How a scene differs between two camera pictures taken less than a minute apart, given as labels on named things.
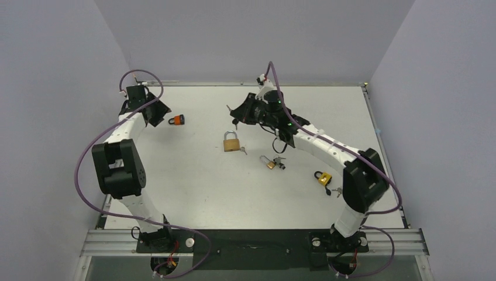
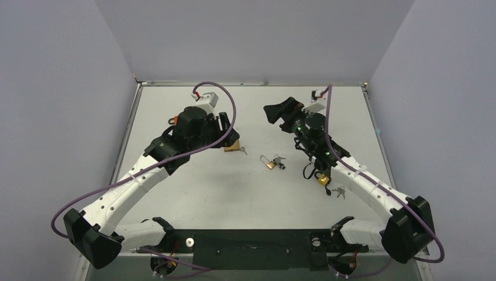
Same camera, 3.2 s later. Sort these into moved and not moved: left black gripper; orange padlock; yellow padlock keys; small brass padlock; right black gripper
Moved: left black gripper; right black gripper
Not moved: orange padlock; small brass padlock; yellow padlock keys
